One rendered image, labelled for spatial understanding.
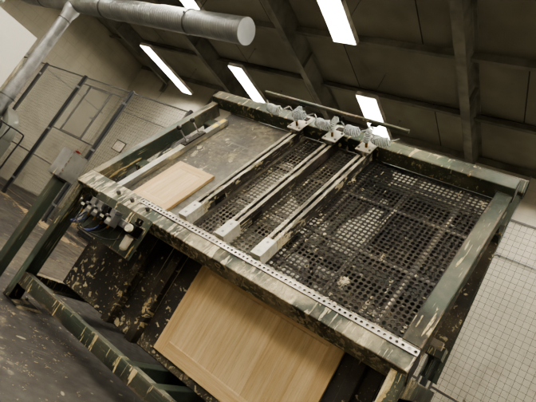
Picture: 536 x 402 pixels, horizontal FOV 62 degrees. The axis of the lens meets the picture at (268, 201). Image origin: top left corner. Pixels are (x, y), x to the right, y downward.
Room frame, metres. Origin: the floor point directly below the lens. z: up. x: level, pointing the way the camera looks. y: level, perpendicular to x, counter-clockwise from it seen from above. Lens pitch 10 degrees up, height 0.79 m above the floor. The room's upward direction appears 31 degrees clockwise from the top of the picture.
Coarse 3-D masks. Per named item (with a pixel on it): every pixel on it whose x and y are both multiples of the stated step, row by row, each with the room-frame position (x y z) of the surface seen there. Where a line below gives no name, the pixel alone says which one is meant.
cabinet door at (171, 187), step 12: (168, 168) 2.80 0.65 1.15; (180, 168) 2.79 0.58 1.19; (192, 168) 2.77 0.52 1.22; (156, 180) 2.73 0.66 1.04; (168, 180) 2.72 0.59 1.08; (180, 180) 2.70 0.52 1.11; (192, 180) 2.68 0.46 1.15; (204, 180) 2.66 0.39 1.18; (144, 192) 2.66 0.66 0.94; (156, 192) 2.65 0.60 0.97; (168, 192) 2.63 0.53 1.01; (180, 192) 2.61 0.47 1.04; (192, 192) 2.61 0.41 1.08; (156, 204) 2.56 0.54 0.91; (168, 204) 2.54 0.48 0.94
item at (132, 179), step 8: (208, 128) 3.05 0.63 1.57; (216, 128) 3.07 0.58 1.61; (200, 136) 2.99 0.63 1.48; (208, 136) 3.05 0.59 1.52; (192, 144) 2.97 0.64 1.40; (168, 152) 2.90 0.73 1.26; (176, 152) 2.90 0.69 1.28; (160, 160) 2.84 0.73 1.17; (168, 160) 2.88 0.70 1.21; (144, 168) 2.80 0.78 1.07; (152, 168) 2.82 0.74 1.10; (128, 176) 2.76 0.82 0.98; (136, 176) 2.75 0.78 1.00; (144, 176) 2.80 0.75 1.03; (120, 184) 2.71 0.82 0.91; (128, 184) 2.74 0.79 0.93
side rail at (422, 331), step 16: (496, 192) 2.18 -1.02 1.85; (496, 208) 2.10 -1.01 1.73; (480, 224) 2.04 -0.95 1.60; (496, 224) 2.04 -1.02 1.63; (480, 240) 1.98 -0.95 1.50; (464, 256) 1.93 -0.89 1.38; (480, 256) 2.04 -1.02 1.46; (448, 272) 1.88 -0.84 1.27; (464, 272) 1.87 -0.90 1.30; (448, 288) 1.83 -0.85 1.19; (432, 304) 1.79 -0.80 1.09; (448, 304) 1.78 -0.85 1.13; (416, 320) 1.75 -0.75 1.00; (432, 320) 1.74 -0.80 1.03; (416, 336) 1.71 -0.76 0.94; (432, 336) 1.81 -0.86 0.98
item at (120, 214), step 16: (96, 208) 2.47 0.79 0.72; (112, 208) 2.42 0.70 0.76; (128, 208) 2.51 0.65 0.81; (80, 224) 2.66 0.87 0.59; (96, 224) 2.60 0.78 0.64; (112, 224) 2.42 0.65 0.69; (128, 224) 2.36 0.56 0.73; (144, 224) 2.42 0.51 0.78; (112, 240) 2.40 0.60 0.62; (128, 240) 2.37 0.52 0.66; (128, 256) 2.41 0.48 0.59
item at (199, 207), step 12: (300, 120) 2.84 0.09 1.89; (312, 120) 2.82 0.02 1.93; (300, 132) 2.82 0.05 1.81; (276, 144) 2.74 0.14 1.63; (288, 144) 2.77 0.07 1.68; (264, 156) 2.66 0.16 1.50; (276, 156) 2.73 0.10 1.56; (240, 168) 2.60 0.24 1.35; (252, 168) 2.61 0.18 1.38; (228, 180) 2.55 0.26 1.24; (240, 180) 2.57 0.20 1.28; (216, 192) 2.47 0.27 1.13; (228, 192) 2.54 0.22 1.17; (192, 204) 2.43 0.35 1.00; (204, 204) 2.43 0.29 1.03; (216, 204) 2.51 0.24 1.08; (180, 216) 2.41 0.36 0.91; (192, 216) 2.40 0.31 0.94
